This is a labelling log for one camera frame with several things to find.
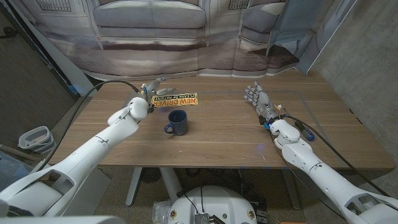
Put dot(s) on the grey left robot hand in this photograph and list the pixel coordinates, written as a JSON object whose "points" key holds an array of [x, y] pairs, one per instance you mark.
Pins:
{"points": [[150, 91]]}

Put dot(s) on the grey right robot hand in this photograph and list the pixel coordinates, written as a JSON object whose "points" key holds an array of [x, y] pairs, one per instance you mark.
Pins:
{"points": [[263, 104]]}

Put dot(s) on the yellow new driver bumper sticker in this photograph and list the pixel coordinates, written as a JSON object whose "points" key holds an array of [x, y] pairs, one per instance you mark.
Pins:
{"points": [[180, 100]]}

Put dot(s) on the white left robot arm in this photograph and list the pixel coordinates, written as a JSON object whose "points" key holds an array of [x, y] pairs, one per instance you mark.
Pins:
{"points": [[87, 155]]}

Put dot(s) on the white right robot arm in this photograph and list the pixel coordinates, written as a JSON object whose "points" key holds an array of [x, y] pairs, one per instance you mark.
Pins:
{"points": [[326, 177]]}

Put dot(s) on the black and blue screwdriver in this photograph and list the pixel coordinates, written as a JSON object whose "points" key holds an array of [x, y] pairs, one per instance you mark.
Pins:
{"points": [[306, 132]]}

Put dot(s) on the dark blue ceramic mug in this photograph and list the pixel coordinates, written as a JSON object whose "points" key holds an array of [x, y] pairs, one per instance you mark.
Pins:
{"points": [[178, 124]]}

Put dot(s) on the printed living room backdrop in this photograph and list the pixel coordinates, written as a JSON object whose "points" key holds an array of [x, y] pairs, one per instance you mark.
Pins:
{"points": [[149, 37]]}

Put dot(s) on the black round grille object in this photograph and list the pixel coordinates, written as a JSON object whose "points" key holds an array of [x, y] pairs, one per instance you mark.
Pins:
{"points": [[150, 175]]}

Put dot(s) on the grey table leg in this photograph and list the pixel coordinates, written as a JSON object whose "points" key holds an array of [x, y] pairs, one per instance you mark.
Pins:
{"points": [[291, 189]]}

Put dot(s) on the white table leg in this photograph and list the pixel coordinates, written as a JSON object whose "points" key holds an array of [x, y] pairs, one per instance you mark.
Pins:
{"points": [[133, 186], [171, 183]]}

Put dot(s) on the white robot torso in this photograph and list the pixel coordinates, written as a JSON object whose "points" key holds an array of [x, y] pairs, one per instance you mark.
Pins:
{"points": [[214, 205]]}

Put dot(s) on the clear plastic packaging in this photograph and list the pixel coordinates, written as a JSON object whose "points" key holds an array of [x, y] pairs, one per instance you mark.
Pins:
{"points": [[160, 211]]}

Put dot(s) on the grey and white bucket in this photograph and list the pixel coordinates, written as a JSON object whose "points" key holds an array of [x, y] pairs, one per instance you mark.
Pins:
{"points": [[37, 144]]}

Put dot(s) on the white backdrop stand post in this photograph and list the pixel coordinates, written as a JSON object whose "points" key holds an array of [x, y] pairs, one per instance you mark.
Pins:
{"points": [[71, 71]]}

